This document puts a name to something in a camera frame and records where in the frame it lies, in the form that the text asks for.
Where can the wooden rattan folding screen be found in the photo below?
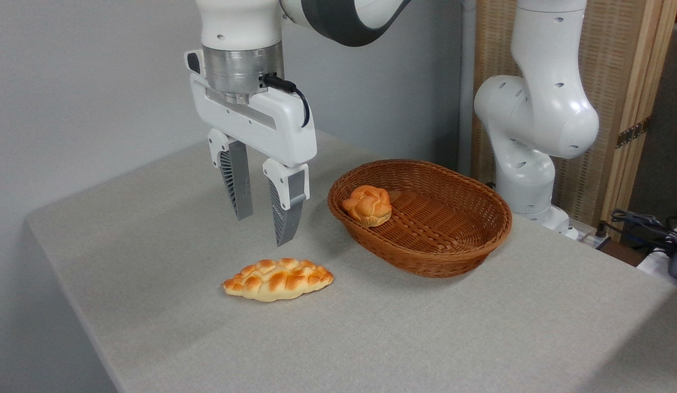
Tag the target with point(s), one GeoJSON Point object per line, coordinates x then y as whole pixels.
{"type": "Point", "coordinates": [609, 54]}

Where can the round orange bread roll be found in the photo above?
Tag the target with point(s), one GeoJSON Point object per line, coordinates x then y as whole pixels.
{"type": "Point", "coordinates": [368, 206]}

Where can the brown oval wicker basket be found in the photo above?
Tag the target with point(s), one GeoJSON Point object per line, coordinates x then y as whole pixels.
{"type": "Point", "coordinates": [442, 240]}

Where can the long braided bread loaf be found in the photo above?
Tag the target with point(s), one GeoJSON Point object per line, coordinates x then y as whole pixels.
{"type": "Point", "coordinates": [278, 279]}

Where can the grey tablecloth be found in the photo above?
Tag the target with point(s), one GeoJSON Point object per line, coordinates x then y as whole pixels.
{"type": "Point", "coordinates": [371, 333]}

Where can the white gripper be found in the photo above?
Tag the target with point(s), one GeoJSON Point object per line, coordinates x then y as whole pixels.
{"type": "Point", "coordinates": [273, 123]}

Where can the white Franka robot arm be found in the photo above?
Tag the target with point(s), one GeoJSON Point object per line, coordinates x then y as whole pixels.
{"type": "Point", "coordinates": [540, 109]}

